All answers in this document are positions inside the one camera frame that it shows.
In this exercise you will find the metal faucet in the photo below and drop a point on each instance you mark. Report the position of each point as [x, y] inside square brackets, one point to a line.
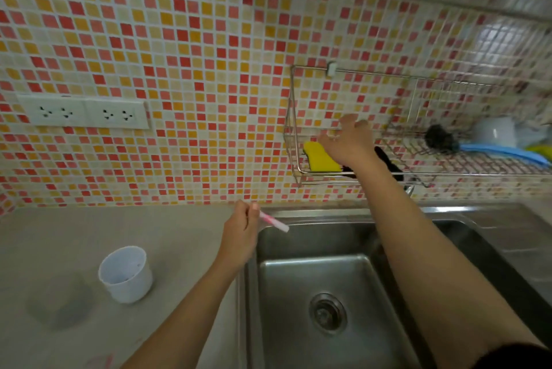
[409, 189]

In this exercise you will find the yellow-green plastic item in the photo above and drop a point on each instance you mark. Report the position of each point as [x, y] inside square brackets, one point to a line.
[541, 151]

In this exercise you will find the black sleeve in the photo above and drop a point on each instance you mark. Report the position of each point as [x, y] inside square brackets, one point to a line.
[515, 358]

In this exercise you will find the white plastic cup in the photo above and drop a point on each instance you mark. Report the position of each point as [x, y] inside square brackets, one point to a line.
[126, 274]

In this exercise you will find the yellow sponge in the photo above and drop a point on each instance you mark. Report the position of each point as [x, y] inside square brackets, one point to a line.
[318, 159]

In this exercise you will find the person's right forearm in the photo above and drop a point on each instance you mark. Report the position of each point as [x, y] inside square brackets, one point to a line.
[431, 261]

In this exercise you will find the white wall hook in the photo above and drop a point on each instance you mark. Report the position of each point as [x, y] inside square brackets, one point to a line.
[331, 69]

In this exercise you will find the person's left forearm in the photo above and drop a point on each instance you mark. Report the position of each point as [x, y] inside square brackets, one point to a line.
[185, 321]

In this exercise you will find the white bowl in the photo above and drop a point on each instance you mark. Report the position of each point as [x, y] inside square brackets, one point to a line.
[491, 131]

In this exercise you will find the person's left hand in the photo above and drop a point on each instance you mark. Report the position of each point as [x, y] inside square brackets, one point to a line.
[238, 235]

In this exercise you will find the metal sink drain strainer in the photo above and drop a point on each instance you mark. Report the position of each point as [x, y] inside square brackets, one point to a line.
[327, 314]

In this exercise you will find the stainless steel sink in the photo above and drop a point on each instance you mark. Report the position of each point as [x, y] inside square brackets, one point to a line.
[302, 286]

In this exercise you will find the pink and white toothbrush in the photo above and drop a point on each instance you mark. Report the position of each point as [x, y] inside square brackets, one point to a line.
[274, 222]

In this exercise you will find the person's right hand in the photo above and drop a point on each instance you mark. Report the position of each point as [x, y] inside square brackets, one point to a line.
[351, 144]

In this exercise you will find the person's right thumb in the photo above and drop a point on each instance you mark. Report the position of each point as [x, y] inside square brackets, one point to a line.
[326, 143]

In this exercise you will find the white wall socket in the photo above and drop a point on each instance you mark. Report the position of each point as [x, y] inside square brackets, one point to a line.
[51, 111]
[116, 114]

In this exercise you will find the black scrubber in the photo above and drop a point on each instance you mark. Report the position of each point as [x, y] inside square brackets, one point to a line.
[390, 164]

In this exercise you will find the person's left fingers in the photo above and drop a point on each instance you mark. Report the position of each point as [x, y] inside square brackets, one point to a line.
[249, 214]

